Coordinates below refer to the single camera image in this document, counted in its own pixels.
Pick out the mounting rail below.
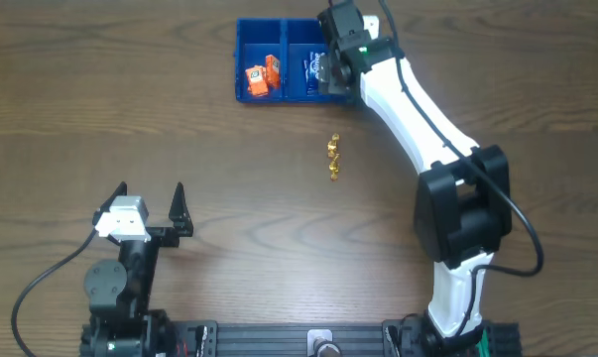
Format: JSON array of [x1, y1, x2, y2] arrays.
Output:
[[79, 320, 523, 357]]

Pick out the orange candy box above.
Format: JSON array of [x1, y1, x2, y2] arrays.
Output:
[[264, 54, 282, 91], [244, 65, 271, 98]]

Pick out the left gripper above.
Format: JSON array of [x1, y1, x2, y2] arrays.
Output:
[[91, 180, 195, 249]]

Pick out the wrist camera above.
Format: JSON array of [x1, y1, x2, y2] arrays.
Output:
[[93, 194, 152, 244], [362, 15, 381, 42]]

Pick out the blue candy pack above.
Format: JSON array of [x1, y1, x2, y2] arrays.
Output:
[[301, 58, 321, 97], [306, 49, 330, 84]]

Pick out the black cable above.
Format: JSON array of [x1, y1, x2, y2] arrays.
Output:
[[377, 0, 545, 329], [10, 227, 99, 357]]

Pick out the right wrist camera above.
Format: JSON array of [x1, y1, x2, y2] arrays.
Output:
[[362, 15, 381, 42]]

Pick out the blue tray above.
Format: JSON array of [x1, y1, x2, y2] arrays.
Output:
[[234, 17, 360, 106]]

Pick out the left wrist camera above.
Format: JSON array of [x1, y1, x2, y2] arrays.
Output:
[[93, 194, 152, 244]]

